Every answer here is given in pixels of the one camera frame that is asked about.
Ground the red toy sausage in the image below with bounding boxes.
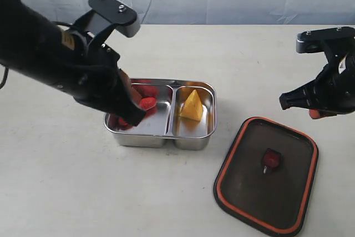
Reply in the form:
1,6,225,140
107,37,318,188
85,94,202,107
133,84,158,114

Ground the stainless steel lunch box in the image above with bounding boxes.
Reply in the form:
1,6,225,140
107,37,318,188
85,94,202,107
104,78,217,150

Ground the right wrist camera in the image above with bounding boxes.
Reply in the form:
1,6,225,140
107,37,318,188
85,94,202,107
296,27,354,62

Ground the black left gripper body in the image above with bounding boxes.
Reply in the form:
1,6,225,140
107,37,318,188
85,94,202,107
49,45,146,126

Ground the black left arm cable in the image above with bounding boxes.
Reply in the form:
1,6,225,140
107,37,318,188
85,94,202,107
0,64,8,90

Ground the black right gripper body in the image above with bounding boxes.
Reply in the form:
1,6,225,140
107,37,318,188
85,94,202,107
280,64,354,114

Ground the dark lid with orange seal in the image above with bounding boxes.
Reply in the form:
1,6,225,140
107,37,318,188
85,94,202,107
213,117,319,236

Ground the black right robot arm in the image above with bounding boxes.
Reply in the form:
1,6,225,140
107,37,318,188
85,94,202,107
279,52,354,117

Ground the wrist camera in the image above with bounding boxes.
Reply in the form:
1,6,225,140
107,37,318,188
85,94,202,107
296,27,354,62
73,0,140,54

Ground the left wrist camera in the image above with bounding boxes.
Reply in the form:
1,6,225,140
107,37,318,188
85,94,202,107
73,0,140,54

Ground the yellow toy cheese wedge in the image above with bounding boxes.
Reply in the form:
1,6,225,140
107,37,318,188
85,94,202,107
179,89,203,122

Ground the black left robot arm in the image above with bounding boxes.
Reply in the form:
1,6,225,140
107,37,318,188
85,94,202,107
1,0,146,126

